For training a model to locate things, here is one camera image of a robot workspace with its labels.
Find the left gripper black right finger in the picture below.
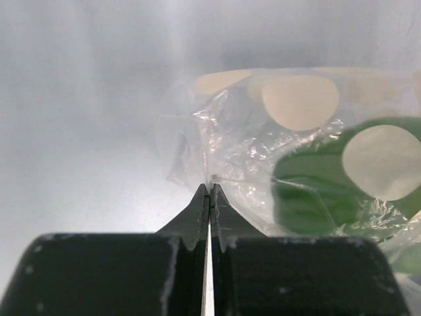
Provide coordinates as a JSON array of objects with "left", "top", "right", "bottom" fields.
[{"left": 210, "top": 185, "right": 410, "bottom": 315}]

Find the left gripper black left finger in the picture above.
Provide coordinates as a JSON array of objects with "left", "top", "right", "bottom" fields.
[{"left": 1, "top": 185, "right": 210, "bottom": 315}]

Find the dark green fake pepper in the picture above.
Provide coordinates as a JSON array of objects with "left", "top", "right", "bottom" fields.
[{"left": 272, "top": 117, "right": 420, "bottom": 275}]

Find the clear polka dot zip bag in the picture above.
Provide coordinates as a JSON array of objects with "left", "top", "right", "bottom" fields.
[{"left": 157, "top": 67, "right": 420, "bottom": 315}]

